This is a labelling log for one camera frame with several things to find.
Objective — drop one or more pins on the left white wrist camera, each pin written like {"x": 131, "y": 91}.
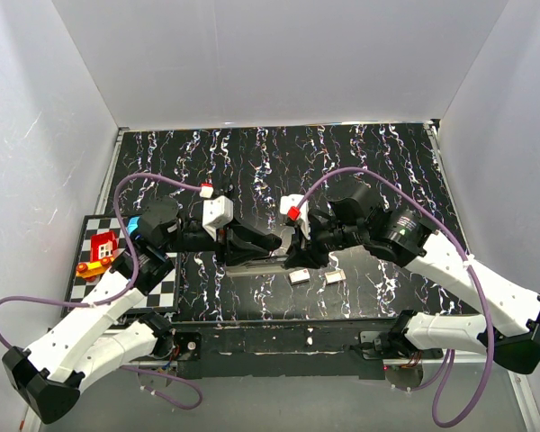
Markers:
{"x": 217, "y": 210}

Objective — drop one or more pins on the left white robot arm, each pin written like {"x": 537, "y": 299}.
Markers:
{"x": 51, "y": 373}

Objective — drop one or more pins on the black white checkerboard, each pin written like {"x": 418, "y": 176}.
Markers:
{"x": 163, "y": 298}

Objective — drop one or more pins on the black stapler magazine part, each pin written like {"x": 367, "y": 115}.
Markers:
{"x": 227, "y": 189}

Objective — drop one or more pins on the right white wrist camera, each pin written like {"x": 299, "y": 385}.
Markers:
{"x": 296, "y": 210}

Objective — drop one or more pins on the orange toy car base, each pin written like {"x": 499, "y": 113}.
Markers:
{"x": 90, "y": 271}

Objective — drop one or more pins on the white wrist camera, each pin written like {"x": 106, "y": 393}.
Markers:
{"x": 296, "y": 210}
{"x": 217, "y": 210}

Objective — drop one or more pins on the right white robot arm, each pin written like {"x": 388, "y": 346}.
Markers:
{"x": 506, "y": 317}

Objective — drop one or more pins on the open staple box tray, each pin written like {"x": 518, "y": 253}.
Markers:
{"x": 334, "y": 277}

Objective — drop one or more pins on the blue toy block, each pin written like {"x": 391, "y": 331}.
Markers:
{"x": 133, "y": 228}

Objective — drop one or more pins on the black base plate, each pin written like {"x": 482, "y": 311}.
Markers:
{"x": 276, "y": 348}

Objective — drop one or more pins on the red toy house block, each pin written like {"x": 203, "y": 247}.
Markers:
{"x": 103, "y": 245}

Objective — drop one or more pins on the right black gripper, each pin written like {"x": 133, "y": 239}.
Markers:
{"x": 300, "y": 257}

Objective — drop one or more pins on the white staple box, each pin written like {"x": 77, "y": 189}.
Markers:
{"x": 299, "y": 276}

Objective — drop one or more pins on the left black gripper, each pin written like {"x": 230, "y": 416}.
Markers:
{"x": 220, "y": 243}

